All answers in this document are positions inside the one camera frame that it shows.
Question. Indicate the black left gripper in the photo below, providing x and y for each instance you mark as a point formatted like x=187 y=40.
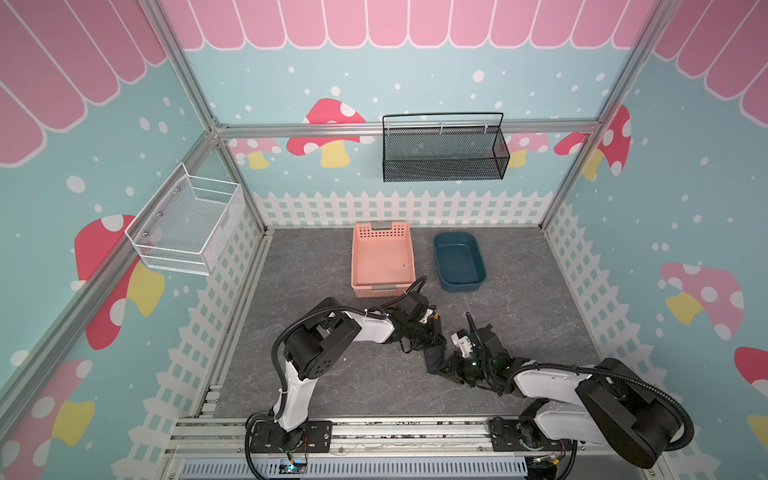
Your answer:
x=433 y=337

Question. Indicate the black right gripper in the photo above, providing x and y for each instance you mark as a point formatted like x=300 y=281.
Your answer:
x=454 y=363

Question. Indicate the black paper napkin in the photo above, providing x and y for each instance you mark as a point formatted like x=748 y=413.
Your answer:
x=434 y=357

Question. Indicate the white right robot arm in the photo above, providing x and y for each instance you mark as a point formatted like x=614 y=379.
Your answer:
x=568 y=405

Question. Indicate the teal plastic tub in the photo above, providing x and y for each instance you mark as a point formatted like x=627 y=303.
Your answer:
x=459 y=262

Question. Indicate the pink perforated plastic basket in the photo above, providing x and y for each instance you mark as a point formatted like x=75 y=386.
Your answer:
x=382 y=259

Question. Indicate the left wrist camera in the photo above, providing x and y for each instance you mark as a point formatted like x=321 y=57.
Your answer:
x=416 y=307

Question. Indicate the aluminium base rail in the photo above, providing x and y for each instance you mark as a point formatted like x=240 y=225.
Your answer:
x=382 y=448

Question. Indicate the black wire wall basket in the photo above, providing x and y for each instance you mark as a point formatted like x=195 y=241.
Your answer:
x=436 y=147

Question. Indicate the white wire wall basket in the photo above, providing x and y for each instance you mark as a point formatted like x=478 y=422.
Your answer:
x=187 y=224

